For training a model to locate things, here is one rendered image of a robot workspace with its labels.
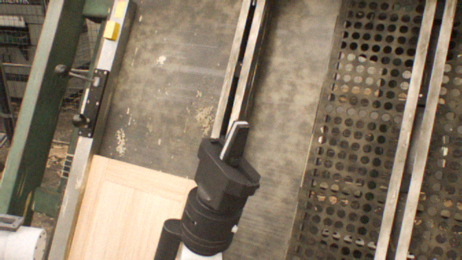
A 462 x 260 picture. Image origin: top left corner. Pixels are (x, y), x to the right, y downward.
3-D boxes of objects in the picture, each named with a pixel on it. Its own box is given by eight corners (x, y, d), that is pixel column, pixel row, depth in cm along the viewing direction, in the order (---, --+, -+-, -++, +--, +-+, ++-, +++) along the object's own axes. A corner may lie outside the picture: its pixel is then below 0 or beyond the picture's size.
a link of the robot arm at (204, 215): (224, 188, 58) (201, 254, 64) (280, 181, 64) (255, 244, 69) (184, 137, 67) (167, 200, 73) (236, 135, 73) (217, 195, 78)
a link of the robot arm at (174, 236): (239, 245, 68) (219, 296, 72) (231, 201, 77) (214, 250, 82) (165, 234, 65) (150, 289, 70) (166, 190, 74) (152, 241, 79)
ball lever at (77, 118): (79, 128, 127) (68, 125, 114) (82, 115, 128) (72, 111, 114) (93, 131, 128) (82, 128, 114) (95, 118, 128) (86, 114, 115)
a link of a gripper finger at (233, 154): (251, 122, 64) (238, 159, 66) (232, 122, 62) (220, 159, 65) (256, 128, 63) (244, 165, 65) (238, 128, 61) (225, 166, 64)
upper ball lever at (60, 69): (97, 89, 129) (51, 76, 122) (100, 77, 130) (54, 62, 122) (102, 89, 126) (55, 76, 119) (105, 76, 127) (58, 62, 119)
